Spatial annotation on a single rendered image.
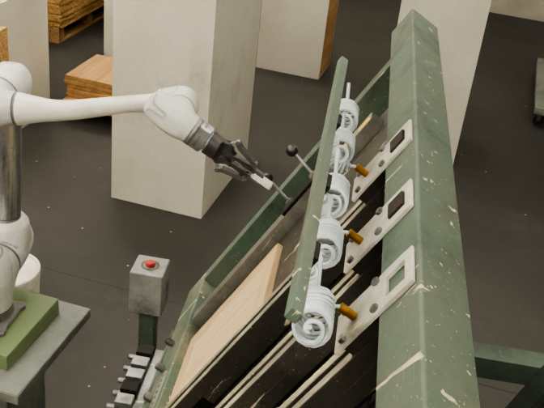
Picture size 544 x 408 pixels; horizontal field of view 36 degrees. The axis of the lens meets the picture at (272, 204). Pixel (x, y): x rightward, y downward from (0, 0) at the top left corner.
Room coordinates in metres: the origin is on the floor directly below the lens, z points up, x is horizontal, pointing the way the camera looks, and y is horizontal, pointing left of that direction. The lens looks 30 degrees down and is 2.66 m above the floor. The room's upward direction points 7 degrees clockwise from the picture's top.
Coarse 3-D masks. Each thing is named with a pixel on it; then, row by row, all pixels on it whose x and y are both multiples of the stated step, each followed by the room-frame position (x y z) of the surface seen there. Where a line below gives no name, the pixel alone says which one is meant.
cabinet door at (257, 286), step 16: (272, 256) 2.09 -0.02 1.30; (256, 272) 2.11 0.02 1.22; (272, 272) 1.99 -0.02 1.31; (240, 288) 2.12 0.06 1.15; (256, 288) 2.00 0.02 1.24; (272, 288) 1.92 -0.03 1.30; (224, 304) 2.14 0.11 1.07; (240, 304) 2.00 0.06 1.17; (256, 304) 1.87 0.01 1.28; (208, 320) 2.16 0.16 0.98; (224, 320) 2.02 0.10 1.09; (240, 320) 1.89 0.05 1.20; (208, 336) 2.04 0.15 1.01; (224, 336) 1.91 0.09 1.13; (192, 352) 2.04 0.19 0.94; (208, 352) 1.92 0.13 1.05; (192, 368) 1.93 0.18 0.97; (176, 384) 1.93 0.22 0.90
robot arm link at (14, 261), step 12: (0, 252) 2.26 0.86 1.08; (12, 252) 2.35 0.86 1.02; (0, 264) 2.23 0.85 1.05; (12, 264) 2.29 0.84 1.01; (0, 276) 2.21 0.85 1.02; (12, 276) 2.28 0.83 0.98; (0, 288) 2.21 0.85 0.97; (12, 288) 2.27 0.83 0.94; (0, 300) 2.20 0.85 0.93; (12, 300) 2.27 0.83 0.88; (0, 312) 2.21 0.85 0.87
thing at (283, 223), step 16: (368, 128) 2.21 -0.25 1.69; (304, 208) 2.22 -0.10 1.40; (272, 224) 2.28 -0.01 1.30; (288, 224) 2.22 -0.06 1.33; (272, 240) 2.23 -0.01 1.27; (256, 256) 2.23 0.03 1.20; (240, 272) 2.24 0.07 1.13; (224, 288) 2.24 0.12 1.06; (208, 304) 2.24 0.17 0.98; (192, 320) 2.25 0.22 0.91
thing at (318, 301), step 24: (336, 72) 1.87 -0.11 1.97; (336, 96) 1.70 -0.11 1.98; (336, 120) 1.59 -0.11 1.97; (336, 168) 1.51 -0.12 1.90; (312, 192) 1.27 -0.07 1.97; (336, 192) 1.50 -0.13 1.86; (312, 216) 1.18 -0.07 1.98; (336, 216) 1.40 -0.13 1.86; (312, 240) 1.11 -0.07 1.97; (336, 240) 1.22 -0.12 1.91; (312, 288) 1.08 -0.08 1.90; (288, 312) 0.92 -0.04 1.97; (312, 312) 1.02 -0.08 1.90; (312, 336) 1.03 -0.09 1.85
